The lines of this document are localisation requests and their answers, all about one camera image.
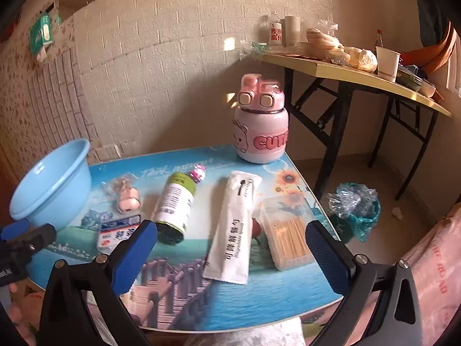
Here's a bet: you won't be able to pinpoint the orange cloth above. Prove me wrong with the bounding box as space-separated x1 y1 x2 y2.
400 22 458 76

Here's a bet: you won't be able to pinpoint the small pink case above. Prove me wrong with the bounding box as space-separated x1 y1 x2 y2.
117 186 142 214

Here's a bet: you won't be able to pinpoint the white lace cloth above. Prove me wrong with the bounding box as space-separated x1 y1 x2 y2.
187 317 307 346

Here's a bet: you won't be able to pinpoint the white spoon packet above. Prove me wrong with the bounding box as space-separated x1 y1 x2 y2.
202 170 262 285

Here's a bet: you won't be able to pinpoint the pink cartoon water bottle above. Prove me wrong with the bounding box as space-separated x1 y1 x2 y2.
230 73 290 163

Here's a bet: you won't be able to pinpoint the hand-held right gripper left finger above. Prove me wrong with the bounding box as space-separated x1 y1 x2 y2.
38 219 158 346

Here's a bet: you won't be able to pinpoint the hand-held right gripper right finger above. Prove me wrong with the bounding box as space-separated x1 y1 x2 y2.
304 219 425 346

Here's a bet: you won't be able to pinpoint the wooden folding table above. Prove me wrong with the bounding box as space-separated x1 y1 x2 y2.
248 52 452 200

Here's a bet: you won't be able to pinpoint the pink printed cloth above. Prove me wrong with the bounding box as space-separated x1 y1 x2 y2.
400 202 461 346

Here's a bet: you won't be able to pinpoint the clear bottle with red label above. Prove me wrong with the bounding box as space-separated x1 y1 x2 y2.
267 12 285 52

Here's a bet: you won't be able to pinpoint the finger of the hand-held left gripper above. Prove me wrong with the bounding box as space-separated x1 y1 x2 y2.
0 219 30 241
5 223 57 257

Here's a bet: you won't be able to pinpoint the bag of flat buns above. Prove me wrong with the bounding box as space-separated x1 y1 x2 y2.
306 23 352 62

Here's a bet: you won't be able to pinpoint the dark hanging garment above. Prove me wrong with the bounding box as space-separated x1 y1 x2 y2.
411 0 454 54

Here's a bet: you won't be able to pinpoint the clear toothpick box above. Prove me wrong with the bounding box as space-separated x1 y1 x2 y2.
260 198 315 271

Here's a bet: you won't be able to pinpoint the white paper cup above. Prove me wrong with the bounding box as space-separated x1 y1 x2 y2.
375 46 401 81

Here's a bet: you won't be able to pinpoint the green clear plastic bag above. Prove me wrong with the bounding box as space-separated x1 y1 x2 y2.
239 40 269 58

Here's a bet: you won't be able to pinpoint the trash bin with blue bag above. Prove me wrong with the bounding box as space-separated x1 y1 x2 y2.
327 183 381 243

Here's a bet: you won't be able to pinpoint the light blue plastic basin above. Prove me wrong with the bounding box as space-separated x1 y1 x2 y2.
9 138 91 232

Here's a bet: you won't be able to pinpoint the green tissue pack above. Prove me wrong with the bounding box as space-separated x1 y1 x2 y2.
29 12 54 62

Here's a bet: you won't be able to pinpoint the clear bag with brown trinket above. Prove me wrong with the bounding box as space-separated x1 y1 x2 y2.
102 175 139 197

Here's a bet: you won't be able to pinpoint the white bowl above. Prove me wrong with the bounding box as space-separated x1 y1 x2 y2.
418 79 436 97

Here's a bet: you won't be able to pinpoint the green label spray bottle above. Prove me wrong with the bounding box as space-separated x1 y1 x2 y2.
151 172 197 243

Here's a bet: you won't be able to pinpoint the dark stacked bowls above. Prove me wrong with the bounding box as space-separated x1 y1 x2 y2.
398 64 427 91

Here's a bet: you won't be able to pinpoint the stack of paper cups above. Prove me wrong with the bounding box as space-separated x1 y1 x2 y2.
284 16 302 47

